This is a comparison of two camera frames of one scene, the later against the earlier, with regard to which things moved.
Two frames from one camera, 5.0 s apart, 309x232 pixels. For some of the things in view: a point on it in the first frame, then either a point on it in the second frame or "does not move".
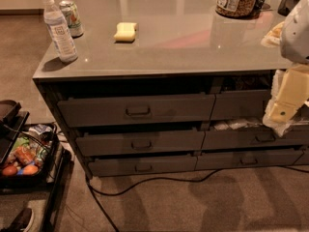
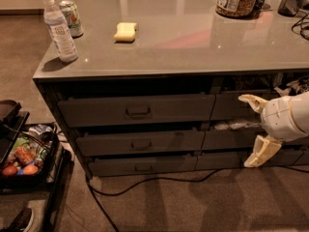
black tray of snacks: x=33 y=157 does not move
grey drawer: x=140 y=142 does not move
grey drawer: x=236 y=139 does not move
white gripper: x=296 y=33 to x=279 y=119
